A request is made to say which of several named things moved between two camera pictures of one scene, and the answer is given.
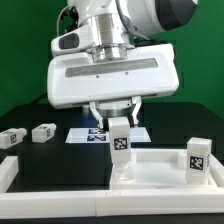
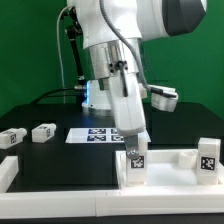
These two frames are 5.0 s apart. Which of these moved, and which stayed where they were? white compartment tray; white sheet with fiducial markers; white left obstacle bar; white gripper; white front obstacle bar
Moved: white compartment tray; white gripper
Stayed: white left obstacle bar; white front obstacle bar; white sheet with fiducial markers
